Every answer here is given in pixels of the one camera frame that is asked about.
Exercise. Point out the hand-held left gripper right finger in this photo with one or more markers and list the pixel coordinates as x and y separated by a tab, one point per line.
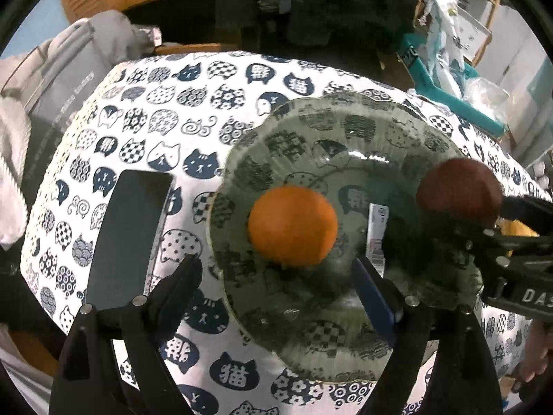
373	298

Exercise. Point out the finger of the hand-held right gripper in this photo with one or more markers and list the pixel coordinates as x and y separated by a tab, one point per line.
505	248
529	209

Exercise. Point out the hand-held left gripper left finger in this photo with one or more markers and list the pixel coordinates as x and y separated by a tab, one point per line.
181	283

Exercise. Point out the yellow-green pear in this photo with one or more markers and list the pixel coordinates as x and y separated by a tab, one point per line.
516	230

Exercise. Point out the red apple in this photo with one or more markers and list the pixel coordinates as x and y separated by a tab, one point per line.
458	190

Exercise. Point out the small orange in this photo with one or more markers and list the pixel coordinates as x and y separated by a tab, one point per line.
293	224

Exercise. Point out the scalloped glass plate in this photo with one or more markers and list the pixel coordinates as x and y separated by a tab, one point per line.
302	155

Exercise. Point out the person's right hand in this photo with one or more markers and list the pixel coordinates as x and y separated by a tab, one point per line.
538	354

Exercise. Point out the black smartphone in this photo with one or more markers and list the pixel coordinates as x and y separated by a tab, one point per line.
125	233

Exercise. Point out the teal box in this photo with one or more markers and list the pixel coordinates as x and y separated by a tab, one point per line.
471	112

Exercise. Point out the clear plastic bag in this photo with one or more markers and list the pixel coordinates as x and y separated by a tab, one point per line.
486	97

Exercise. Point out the wooden shelf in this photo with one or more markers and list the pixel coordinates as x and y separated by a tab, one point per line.
490	26

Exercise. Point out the cat print tablecloth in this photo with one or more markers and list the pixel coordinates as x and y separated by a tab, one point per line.
142	95

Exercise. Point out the white patterned storage box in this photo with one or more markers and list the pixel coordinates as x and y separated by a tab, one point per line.
473	24

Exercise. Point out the white plastic bag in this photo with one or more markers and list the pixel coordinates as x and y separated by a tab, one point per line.
445	30

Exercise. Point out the grey fabric bag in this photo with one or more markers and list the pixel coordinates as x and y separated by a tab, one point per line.
65	86

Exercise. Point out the wooden stool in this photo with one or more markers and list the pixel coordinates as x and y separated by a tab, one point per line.
194	48

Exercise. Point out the grey jacket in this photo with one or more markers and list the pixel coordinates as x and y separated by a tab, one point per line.
125	30

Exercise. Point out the dark hanging clothes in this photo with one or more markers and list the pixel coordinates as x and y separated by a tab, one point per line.
328	0

